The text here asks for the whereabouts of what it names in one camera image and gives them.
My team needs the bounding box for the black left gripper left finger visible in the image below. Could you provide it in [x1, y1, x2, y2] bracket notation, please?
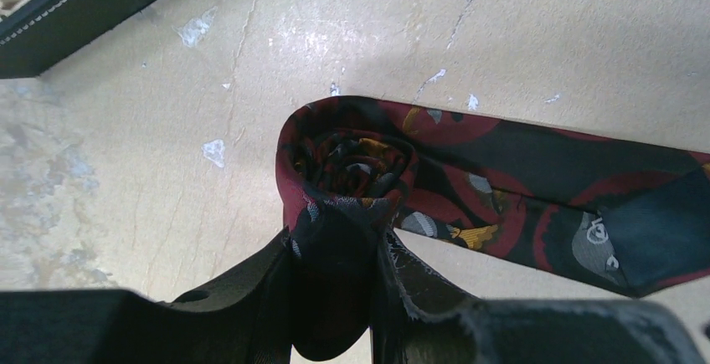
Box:
[1, 233, 291, 363]

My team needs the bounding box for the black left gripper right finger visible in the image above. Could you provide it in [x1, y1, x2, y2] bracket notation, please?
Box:
[370, 231, 703, 363]

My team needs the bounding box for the dark red patterned tie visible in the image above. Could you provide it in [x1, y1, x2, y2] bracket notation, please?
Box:
[275, 96, 709, 361]

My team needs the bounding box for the beige compartment tie box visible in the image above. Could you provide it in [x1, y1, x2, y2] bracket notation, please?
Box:
[1, 0, 156, 79]

